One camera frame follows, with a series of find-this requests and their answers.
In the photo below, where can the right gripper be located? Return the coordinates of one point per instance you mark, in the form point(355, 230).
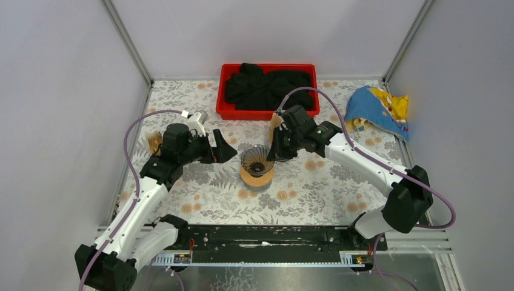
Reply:
point(276, 149)

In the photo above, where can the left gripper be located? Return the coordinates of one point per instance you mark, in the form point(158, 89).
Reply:
point(211, 147)

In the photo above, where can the dark red glass carafe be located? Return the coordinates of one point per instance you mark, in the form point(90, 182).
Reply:
point(284, 159)

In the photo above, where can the grey glass dripper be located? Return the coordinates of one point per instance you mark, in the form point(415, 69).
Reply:
point(254, 160)

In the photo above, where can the orange coffee filter box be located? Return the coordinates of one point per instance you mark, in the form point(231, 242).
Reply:
point(154, 142)

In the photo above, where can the single brown paper filter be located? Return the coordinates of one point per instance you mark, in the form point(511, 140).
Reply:
point(274, 123)

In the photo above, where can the clear glass carafe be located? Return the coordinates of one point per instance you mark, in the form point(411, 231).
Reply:
point(257, 189)

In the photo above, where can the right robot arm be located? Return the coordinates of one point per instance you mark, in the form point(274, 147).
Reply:
point(407, 201)

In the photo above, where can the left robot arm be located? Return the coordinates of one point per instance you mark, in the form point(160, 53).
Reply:
point(113, 261)

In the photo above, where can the red plastic bin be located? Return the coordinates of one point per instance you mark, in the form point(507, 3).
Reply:
point(228, 111)

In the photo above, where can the black cloth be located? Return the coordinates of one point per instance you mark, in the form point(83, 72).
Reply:
point(252, 89)

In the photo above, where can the blue and yellow cloth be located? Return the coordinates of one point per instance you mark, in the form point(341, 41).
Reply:
point(371, 106)

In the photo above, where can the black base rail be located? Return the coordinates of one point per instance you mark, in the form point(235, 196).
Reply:
point(203, 245)

